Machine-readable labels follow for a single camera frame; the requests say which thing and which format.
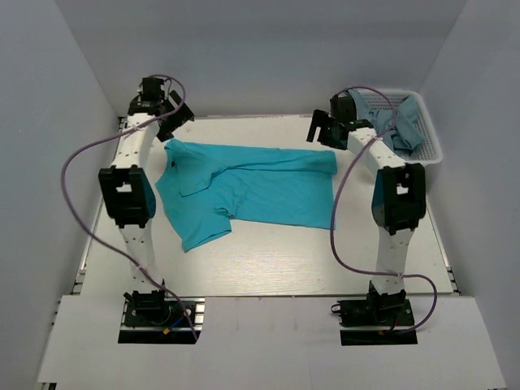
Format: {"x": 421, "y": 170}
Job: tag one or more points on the grey blue t shirt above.
{"x": 395, "y": 121}

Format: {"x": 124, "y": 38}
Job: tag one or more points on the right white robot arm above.
{"x": 398, "y": 205}

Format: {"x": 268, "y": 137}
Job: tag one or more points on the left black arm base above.
{"x": 155, "y": 319}

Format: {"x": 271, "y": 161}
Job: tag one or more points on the teal t shirt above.
{"x": 204, "y": 187}

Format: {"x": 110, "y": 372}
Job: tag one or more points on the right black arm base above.
{"x": 359, "y": 326}

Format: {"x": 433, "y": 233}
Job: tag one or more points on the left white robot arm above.
{"x": 128, "y": 195}

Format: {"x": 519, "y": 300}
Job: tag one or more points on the white plastic basket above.
{"x": 430, "y": 152}

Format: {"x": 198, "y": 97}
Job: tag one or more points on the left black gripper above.
{"x": 175, "y": 120}

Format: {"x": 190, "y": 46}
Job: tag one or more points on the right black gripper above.
{"x": 325, "y": 130}

